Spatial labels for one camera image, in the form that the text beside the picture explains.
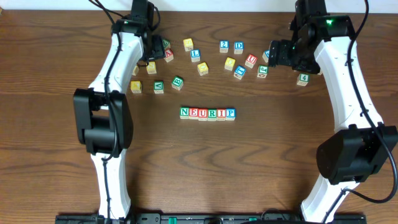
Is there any yellow S wooden block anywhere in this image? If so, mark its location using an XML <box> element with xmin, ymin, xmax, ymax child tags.
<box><xmin>146</xmin><ymin>62</ymin><xmax>157</xmax><ymax>75</ymax></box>

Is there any green N wooden block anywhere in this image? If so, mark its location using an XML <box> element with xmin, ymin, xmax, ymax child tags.
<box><xmin>179</xmin><ymin>107</ymin><xmax>190</xmax><ymax>119</ymax></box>

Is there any red E wooden block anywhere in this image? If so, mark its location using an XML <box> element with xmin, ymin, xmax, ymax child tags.
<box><xmin>188</xmin><ymin>108</ymin><xmax>198</xmax><ymax>119</ymax></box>

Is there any red u wooden block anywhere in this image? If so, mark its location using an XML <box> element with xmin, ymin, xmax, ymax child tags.
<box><xmin>245</xmin><ymin>54</ymin><xmax>258</xmax><ymax>68</ymax></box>
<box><xmin>198</xmin><ymin>108</ymin><xmax>208</xmax><ymax>121</ymax></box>

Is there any blue P wooden block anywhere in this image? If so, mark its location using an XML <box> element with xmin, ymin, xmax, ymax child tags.
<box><xmin>226</xmin><ymin>108</ymin><xmax>236</xmax><ymax>121</ymax></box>

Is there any green R wooden block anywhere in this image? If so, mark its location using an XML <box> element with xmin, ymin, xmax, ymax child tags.
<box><xmin>207</xmin><ymin>109</ymin><xmax>217</xmax><ymax>121</ymax></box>

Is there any red I wooden block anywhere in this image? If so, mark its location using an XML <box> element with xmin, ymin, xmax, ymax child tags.
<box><xmin>216</xmin><ymin>108</ymin><xmax>226</xmax><ymax>121</ymax></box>

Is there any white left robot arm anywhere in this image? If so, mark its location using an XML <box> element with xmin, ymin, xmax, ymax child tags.
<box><xmin>73</xmin><ymin>19</ymin><xmax>165</xmax><ymax>223</ymax></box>

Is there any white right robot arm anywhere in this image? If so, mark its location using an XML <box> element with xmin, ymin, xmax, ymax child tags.
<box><xmin>269</xmin><ymin>11</ymin><xmax>397</xmax><ymax>223</ymax></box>

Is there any green Z wooden block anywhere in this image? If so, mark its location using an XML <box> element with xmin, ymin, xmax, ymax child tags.
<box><xmin>162</xmin><ymin>39</ymin><xmax>171</xmax><ymax>50</ymax></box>

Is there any red A wooden block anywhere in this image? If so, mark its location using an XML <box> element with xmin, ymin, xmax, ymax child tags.
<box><xmin>164</xmin><ymin>49</ymin><xmax>174</xmax><ymax>63</ymax></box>

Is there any blue 5 wooden block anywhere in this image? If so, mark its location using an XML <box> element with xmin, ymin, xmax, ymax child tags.
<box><xmin>262</xmin><ymin>50</ymin><xmax>269</xmax><ymax>63</ymax></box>

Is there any yellow C wooden block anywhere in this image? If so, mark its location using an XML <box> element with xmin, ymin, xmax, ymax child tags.
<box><xmin>132</xmin><ymin>65</ymin><xmax>139</xmax><ymax>76</ymax></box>

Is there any green F wooden block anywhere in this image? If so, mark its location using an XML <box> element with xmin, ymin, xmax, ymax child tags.
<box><xmin>257</xmin><ymin>65</ymin><xmax>269</xmax><ymax>78</ymax></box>

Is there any green 4 wooden block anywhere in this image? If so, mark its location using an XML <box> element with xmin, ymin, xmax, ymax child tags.
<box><xmin>297</xmin><ymin>73</ymin><xmax>310</xmax><ymax>86</ymax></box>

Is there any green V wooden block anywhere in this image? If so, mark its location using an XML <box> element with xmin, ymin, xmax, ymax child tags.
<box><xmin>154</xmin><ymin>81</ymin><xmax>164</xmax><ymax>94</ymax></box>

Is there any yellow 6 wooden block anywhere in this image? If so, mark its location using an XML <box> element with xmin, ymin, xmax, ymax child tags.
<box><xmin>183</xmin><ymin>38</ymin><xmax>194</xmax><ymax>52</ymax></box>

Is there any yellow K wooden block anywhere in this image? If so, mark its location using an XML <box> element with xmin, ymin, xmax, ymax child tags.
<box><xmin>130</xmin><ymin>80</ymin><xmax>142</xmax><ymax>93</ymax></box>

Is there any green B wooden block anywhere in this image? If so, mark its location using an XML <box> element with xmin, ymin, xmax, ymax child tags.
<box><xmin>172</xmin><ymin>76</ymin><xmax>183</xmax><ymax>91</ymax></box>

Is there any blue L wooden block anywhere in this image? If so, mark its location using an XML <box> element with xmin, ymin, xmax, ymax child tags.
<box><xmin>190</xmin><ymin>49</ymin><xmax>201</xmax><ymax>62</ymax></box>

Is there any blue D wooden block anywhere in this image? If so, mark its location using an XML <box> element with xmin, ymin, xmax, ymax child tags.
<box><xmin>234</xmin><ymin>41</ymin><xmax>244</xmax><ymax>54</ymax></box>

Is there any yellow Q wooden block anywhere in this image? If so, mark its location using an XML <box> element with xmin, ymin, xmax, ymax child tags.
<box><xmin>197</xmin><ymin>62</ymin><xmax>209</xmax><ymax>76</ymax></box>

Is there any yellow G wooden block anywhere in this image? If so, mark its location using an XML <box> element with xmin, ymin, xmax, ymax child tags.
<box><xmin>224</xmin><ymin>57</ymin><xmax>236</xmax><ymax>71</ymax></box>

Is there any blue 2 wooden block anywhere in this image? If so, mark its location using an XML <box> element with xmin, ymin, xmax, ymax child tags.
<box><xmin>220</xmin><ymin>40</ymin><xmax>229</xmax><ymax>53</ymax></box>

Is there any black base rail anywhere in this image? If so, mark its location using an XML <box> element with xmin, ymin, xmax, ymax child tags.
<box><xmin>55</xmin><ymin>212</ymin><xmax>368</xmax><ymax>224</ymax></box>

